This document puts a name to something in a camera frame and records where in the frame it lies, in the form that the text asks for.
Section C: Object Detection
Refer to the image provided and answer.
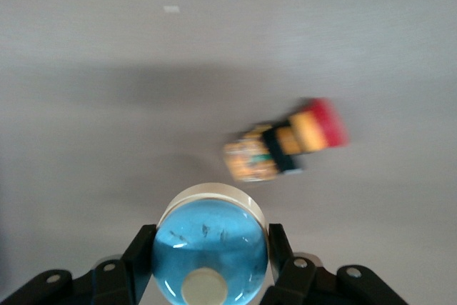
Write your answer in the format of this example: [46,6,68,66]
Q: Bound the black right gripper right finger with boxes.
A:
[260,224,408,305]

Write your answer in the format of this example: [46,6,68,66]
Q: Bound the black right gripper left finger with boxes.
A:
[0,224,158,305]

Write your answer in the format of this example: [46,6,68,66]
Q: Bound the blue dome bell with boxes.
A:
[151,182,269,305]

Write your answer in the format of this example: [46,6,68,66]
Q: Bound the red yellow emergency stop button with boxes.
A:
[223,96,350,184]

